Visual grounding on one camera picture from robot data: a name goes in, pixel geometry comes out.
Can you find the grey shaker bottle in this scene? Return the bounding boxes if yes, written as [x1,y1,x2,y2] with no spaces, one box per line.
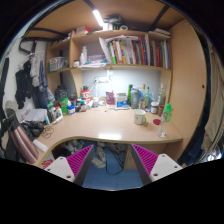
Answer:
[131,88,139,109]

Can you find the clear bottle with green cap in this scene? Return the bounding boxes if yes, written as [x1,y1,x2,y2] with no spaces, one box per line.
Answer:
[157,103,172,137]

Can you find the pink padded chair back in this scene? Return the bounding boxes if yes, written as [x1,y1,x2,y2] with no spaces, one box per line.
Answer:
[6,108,39,164]

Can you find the red and white canister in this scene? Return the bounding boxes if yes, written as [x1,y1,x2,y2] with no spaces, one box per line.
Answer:
[81,89,90,104]

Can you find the white tub with blue label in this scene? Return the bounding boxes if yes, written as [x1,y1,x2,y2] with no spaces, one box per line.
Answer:
[116,93,127,107]

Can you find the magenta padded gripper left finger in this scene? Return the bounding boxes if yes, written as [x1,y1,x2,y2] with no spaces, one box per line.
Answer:
[46,145,94,186]

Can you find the small red lid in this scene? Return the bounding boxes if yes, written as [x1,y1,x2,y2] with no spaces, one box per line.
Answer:
[153,119,161,125]

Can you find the white mug with green print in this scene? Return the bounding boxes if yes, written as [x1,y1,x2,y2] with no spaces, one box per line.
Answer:
[134,109,146,125]

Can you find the clear plastic box on shelf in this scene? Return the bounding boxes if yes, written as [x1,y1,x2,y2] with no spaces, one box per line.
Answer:
[49,57,67,72]

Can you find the row of books on shelf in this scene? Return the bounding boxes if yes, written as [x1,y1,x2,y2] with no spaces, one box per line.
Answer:
[99,34,171,69]

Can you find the clear tall glass bottle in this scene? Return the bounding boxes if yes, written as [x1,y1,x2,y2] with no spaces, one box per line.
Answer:
[158,83,166,105]

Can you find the dark clothes hanging on wall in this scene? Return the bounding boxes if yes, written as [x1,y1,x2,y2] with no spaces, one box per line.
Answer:
[15,51,55,109]

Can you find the white bottle on shelf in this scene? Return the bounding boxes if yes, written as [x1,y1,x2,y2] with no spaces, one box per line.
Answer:
[82,46,88,64]

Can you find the shoes under desk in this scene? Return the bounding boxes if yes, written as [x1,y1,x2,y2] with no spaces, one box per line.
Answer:
[91,147,106,168]

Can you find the green glass bottle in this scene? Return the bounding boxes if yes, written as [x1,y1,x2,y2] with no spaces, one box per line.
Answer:
[127,84,133,106]

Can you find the fluorescent tube light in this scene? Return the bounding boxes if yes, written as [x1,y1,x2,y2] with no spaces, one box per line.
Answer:
[93,9,104,27]

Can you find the purple pouch packet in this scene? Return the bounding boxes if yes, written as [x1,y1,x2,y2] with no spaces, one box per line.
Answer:
[106,92,115,105]

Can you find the wooden desk with shelves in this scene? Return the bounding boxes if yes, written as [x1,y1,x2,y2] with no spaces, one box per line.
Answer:
[35,20,207,167]

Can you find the white power strip on wall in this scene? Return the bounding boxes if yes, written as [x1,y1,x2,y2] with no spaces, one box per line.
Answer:
[94,77,111,83]

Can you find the small jar with white lid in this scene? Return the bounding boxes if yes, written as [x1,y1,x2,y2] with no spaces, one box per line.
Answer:
[151,102,159,114]

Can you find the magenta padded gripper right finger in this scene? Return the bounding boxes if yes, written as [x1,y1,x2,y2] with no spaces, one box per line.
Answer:
[131,144,182,185]

